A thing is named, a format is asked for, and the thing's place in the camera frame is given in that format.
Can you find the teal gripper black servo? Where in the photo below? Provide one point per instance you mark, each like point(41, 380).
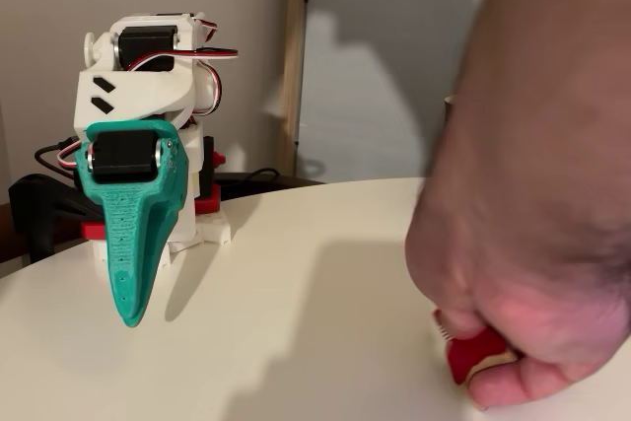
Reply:
point(124, 157)

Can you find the red object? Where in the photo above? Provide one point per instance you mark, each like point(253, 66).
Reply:
point(468, 354)

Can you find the person's bare forearm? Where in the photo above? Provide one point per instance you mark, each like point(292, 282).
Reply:
point(567, 12)

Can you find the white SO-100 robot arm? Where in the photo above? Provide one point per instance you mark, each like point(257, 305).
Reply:
point(143, 91)

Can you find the grey felt box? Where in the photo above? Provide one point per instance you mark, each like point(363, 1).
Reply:
point(447, 108)

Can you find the person's bare hand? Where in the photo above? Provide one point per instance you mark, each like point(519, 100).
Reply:
point(532, 243)

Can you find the black clamp red knob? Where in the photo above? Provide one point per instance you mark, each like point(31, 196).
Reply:
point(209, 199)

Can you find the black clamp red pad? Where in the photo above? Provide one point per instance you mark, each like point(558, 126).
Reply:
point(39, 204)

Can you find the dark brown chair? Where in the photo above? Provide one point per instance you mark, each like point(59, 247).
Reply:
point(4, 238)
point(296, 181)

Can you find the frosted panel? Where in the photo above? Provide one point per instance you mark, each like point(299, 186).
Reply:
point(370, 46)

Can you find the light wooden post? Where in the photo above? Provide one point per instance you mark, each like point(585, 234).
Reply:
point(293, 71)

